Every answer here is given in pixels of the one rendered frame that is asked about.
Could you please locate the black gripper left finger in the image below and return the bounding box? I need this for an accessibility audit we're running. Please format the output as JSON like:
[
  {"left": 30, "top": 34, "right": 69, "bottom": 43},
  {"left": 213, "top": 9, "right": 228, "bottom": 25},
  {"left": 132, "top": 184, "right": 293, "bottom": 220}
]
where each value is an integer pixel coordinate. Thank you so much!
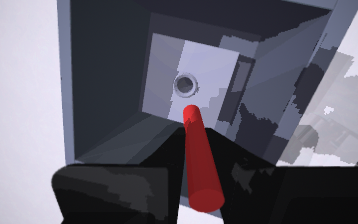
[{"left": 51, "top": 127, "right": 186, "bottom": 224}]

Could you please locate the red peg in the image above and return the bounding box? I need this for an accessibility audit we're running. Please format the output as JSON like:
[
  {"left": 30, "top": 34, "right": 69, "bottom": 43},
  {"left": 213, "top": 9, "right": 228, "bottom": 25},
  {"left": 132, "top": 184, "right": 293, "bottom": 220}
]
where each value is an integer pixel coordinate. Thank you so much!
[{"left": 183, "top": 105, "right": 225, "bottom": 212}]

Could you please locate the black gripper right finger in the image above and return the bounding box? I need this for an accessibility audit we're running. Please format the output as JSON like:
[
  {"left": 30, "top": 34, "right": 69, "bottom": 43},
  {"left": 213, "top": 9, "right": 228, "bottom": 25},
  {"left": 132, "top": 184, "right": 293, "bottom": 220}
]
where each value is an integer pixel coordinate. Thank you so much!
[{"left": 205, "top": 128, "right": 358, "bottom": 224}]

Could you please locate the light grey square plate with hole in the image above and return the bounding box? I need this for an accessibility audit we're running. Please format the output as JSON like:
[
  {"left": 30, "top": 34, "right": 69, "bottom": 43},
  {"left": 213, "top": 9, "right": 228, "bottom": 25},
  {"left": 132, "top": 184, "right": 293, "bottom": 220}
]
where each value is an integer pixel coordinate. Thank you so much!
[{"left": 142, "top": 33, "right": 240, "bottom": 130}]

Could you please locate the dark grey open box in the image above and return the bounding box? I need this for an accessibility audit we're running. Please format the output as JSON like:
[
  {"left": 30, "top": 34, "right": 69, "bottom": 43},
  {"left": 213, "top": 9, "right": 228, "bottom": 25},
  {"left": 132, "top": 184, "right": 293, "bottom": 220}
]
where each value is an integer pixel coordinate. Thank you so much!
[{"left": 57, "top": 0, "right": 358, "bottom": 166}]

